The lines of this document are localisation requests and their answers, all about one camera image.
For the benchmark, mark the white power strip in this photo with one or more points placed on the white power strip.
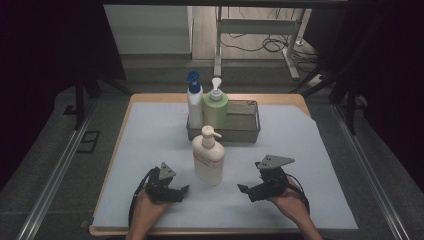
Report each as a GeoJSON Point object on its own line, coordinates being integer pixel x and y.
{"type": "Point", "coordinates": [316, 81]}

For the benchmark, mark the white paper sheet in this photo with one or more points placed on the white paper sheet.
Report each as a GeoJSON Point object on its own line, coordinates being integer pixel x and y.
{"type": "Point", "coordinates": [300, 156]}

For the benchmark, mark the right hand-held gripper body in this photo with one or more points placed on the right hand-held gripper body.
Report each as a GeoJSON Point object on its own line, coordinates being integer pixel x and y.
{"type": "Point", "coordinates": [273, 181]}

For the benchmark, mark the dark curtain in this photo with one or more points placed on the dark curtain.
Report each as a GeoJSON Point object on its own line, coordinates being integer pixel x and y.
{"type": "Point", "coordinates": [396, 83]}
{"type": "Point", "coordinates": [40, 66]}

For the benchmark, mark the white spray bottle blue trigger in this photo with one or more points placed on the white spray bottle blue trigger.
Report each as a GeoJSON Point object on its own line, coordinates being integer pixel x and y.
{"type": "Point", "coordinates": [195, 103]}

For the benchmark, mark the green pump bottle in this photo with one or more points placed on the green pump bottle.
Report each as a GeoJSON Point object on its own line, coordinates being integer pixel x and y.
{"type": "Point", "coordinates": [216, 110]}

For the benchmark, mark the black metal stand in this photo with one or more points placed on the black metal stand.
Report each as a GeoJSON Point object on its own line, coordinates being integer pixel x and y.
{"type": "Point", "coordinates": [79, 100]}
{"type": "Point", "coordinates": [350, 110]}

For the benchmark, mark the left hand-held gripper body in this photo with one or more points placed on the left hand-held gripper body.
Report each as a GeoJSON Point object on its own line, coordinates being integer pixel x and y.
{"type": "Point", "coordinates": [158, 186]}

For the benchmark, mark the cream pump bottle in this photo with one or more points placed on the cream pump bottle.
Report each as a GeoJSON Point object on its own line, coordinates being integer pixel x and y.
{"type": "Point", "coordinates": [208, 160]}

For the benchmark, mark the person's left hand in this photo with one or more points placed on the person's left hand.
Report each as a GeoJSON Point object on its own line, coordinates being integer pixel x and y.
{"type": "Point", "coordinates": [150, 208]}

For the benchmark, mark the person's right hand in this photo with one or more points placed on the person's right hand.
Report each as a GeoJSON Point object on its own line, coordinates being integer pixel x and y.
{"type": "Point", "coordinates": [291, 203]}

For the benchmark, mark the white cabinet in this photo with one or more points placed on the white cabinet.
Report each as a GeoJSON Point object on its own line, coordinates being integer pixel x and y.
{"type": "Point", "coordinates": [146, 30]}

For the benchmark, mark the white metal desk frame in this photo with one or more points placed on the white metal desk frame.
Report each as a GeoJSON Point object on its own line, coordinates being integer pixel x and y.
{"type": "Point", "coordinates": [256, 26]}

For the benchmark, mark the metal mesh basket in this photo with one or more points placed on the metal mesh basket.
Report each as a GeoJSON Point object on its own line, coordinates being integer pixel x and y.
{"type": "Point", "coordinates": [243, 128]}

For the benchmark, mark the aluminium rail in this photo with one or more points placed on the aluminium rail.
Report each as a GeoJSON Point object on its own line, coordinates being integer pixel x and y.
{"type": "Point", "coordinates": [53, 176]}
{"type": "Point", "coordinates": [370, 173]}

